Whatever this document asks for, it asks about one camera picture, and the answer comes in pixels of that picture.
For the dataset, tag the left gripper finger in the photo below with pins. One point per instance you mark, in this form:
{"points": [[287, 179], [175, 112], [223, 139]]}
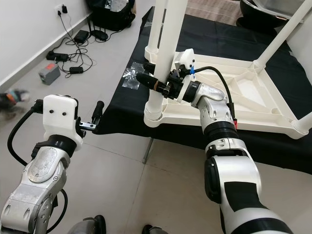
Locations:
{"points": [[98, 109]]}

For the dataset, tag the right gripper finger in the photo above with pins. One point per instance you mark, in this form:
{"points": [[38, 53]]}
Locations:
{"points": [[146, 79]]}

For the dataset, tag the white plastic children table top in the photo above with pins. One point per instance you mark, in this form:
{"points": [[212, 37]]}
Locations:
{"points": [[263, 95]]}

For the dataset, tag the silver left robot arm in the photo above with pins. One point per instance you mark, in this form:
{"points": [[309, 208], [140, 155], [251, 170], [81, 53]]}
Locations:
{"points": [[41, 175]]}

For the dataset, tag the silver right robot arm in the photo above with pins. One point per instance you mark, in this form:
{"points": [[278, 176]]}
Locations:
{"points": [[219, 122]]}

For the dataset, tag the yellow rubber band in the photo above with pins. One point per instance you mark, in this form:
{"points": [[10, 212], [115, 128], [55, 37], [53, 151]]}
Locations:
{"points": [[156, 85]]}

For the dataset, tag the small black power adapter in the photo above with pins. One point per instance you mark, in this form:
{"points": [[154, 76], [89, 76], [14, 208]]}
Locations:
{"points": [[76, 69]]}

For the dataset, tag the grey box with red label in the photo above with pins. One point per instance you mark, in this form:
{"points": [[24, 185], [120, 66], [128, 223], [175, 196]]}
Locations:
{"points": [[49, 74]]}

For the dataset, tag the black router with antennas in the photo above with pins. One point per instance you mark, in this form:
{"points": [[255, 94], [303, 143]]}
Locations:
{"points": [[101, 35]]}

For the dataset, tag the black power strip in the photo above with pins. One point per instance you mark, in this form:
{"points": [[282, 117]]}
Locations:
{"points": [[57, 56]]}

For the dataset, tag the black open suitcase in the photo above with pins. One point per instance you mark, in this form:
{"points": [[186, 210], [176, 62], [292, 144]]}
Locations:
{"points": [[107, 22]]}

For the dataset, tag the black power brick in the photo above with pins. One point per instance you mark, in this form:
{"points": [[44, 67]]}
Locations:
{"points": [[81, 36]]}

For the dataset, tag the small grey dog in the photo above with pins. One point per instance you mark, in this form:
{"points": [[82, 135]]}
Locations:
{"points": [[12, 100]]}

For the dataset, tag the clear plastic bag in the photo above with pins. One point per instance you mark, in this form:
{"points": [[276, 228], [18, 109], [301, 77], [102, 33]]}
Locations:
{"points": [[117, 5]]}

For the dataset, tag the beige cloth covered bench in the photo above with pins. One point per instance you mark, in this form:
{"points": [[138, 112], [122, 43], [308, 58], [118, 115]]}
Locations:
{"points": [[214, 12]]}

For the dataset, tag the black round bowl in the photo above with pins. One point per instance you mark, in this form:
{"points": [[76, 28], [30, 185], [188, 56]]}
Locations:
{"points": [[263, 22]]}

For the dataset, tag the clear plastic storage box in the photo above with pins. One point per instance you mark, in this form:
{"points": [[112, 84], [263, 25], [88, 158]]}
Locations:
{"points": [[273, 4]]}

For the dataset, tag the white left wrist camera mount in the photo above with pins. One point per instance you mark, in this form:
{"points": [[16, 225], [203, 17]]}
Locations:
{"points": [[59, 109]]}

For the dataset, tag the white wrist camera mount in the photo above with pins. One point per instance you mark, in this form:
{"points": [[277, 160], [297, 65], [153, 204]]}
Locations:
{"points": [[187, 56], [59, 109]]}

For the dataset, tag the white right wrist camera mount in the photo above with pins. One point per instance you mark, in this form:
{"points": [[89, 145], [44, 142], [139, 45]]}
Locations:
{"points": [[187, 56]]}

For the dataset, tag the grey metal table frame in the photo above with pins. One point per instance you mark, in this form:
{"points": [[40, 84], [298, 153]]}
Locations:
{"points": [[147, 151]]}

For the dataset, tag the black wall plug charger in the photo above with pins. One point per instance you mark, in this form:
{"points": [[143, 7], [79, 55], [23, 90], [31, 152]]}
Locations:
{"points": [[63, 9]]}

